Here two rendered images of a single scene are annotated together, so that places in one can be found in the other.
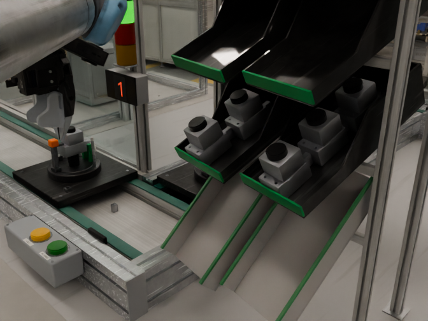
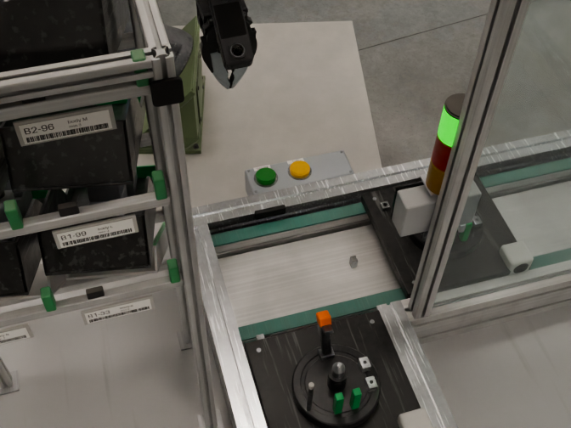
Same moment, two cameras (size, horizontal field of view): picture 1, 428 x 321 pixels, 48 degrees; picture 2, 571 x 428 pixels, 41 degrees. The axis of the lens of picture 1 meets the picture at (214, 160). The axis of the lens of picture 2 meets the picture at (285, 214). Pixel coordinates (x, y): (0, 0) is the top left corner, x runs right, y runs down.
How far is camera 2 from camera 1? 155 cm
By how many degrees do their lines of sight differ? 87
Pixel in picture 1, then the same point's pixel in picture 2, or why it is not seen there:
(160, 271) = not seen: hidden behind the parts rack
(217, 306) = (151, 315)
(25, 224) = (333, 165)
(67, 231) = (296, 192)
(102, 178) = (404, 249)
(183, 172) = (369, 345)
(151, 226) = (293, 287)
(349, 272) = not seen: outside the picture
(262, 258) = not seen: hidden behind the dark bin
